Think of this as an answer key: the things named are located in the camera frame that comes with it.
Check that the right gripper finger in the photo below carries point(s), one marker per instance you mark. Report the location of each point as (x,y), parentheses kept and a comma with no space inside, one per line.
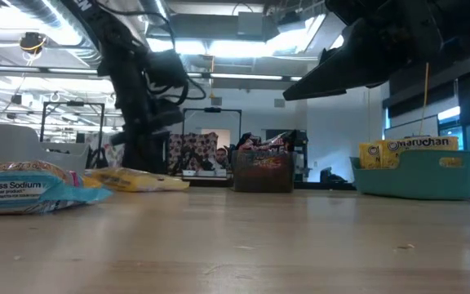
(341,69)

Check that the black Fire noodle pack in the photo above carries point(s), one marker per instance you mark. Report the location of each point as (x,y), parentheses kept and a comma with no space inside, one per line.
(267,161)

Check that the teal plastic bin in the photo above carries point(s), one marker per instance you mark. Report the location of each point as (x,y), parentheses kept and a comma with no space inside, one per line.
(414,179)

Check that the grey plastic bin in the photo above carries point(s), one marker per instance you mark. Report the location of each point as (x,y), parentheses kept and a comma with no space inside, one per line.
(14,143)

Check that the blue Less Sodium noodle pack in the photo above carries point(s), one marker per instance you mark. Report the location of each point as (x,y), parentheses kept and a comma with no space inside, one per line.
(23,192)

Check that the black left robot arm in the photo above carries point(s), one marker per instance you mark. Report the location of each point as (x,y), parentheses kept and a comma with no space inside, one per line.
(108,45)

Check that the bright ceiling light panel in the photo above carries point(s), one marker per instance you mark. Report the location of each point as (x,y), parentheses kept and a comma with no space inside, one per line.
(235,49)

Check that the dark patterned cloth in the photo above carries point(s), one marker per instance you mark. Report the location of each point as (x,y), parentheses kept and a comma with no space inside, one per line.
(194,143)

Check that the ceiling strip light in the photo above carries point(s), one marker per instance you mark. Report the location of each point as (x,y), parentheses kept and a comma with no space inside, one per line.
(251,77)
(35,68)

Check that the black shelf cart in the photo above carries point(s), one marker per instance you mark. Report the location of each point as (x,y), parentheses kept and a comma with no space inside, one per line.
(302,147)

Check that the whiteboard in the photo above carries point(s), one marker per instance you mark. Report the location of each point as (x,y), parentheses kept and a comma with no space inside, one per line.
(406,128)

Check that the white patterned cloth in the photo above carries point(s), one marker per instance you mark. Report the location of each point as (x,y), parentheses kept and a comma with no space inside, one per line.
(102,147)

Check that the person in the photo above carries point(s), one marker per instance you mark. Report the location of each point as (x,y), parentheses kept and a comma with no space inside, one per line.
(221,157)

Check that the dark brown plastic bin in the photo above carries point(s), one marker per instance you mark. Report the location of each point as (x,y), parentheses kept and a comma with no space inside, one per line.
(239,179)

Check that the black rig frame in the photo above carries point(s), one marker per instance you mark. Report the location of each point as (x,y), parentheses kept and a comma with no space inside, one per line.
(212,109)
(74,103)

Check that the grey wall vent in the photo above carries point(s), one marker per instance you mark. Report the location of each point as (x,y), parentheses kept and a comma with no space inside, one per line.
(279,104)

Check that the ceiling camera dome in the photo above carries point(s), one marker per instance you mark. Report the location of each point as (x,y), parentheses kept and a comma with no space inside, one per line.
(32,41)

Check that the silver round ceiling duct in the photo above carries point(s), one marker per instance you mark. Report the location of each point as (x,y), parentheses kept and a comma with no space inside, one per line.
(35,12)

